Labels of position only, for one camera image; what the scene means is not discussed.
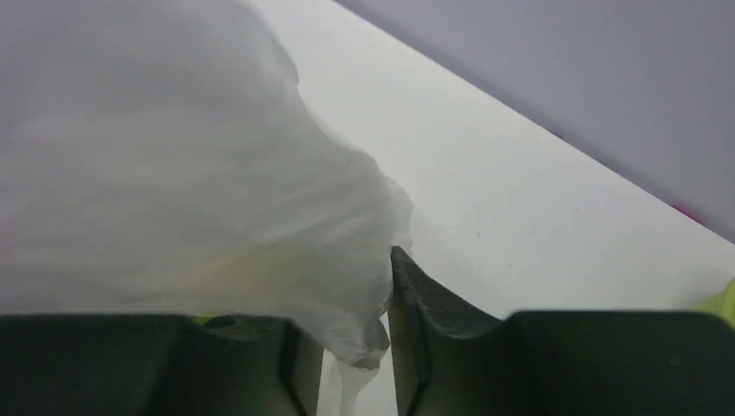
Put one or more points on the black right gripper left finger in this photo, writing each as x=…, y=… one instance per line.
x=156, y=365

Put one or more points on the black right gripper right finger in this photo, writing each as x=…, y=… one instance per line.
x=451, y=358

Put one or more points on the clear plastic bag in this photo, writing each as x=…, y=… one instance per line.
x=157, y=157

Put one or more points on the green plastic tray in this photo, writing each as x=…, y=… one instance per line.
x=720, y=304

